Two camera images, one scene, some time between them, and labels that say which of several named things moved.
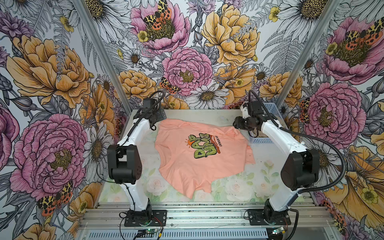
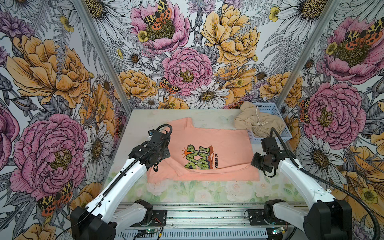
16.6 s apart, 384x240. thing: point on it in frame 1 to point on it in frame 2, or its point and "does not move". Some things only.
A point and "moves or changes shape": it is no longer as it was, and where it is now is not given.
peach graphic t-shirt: [192, 155] moves or changes shape
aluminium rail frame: [203, 216] does not move
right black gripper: [238, 123] to [254, 162]
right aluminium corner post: [307, 55] does not move
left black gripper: [161, 114] to [166, 153]
